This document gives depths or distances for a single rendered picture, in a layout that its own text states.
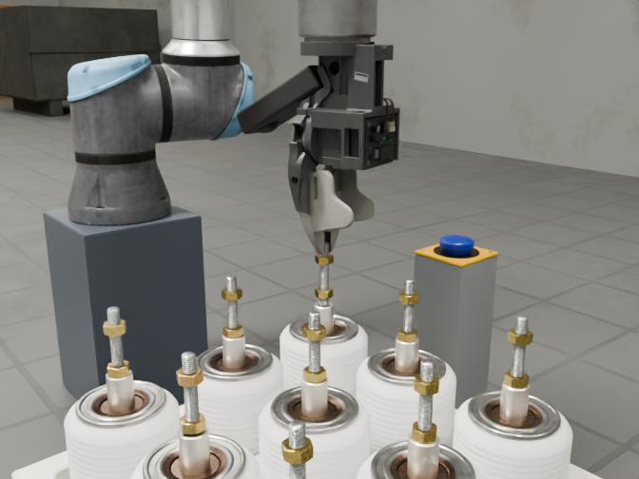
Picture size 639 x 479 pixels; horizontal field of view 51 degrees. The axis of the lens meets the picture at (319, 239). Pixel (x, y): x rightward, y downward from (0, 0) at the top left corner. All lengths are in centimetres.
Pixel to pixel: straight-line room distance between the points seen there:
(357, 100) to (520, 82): 284
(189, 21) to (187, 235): 31
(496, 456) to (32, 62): 521
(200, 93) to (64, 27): 466
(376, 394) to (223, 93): 56
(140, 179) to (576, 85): 255
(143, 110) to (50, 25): 464
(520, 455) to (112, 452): 32
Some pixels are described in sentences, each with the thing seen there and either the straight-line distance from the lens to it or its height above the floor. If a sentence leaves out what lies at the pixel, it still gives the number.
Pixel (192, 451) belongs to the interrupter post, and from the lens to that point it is 52.
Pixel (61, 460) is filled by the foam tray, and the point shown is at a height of 18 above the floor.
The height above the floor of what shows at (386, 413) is 23.
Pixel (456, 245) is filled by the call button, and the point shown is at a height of 33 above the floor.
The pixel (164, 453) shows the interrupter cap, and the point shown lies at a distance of 55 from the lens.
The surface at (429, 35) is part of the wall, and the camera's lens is 383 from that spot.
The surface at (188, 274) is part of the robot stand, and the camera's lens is 105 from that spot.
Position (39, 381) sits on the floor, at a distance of 126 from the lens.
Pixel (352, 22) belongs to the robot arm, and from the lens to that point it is 63.
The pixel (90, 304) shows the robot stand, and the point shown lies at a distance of 100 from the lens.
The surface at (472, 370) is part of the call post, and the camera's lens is 85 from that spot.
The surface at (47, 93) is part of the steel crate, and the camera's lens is 561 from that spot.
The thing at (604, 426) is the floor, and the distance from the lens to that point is 113.
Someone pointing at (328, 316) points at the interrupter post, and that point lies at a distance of 72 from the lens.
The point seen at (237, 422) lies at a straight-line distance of 65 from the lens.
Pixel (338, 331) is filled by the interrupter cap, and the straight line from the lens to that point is 74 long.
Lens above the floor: 55
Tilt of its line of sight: 16 degrees down
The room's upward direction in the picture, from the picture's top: straight up
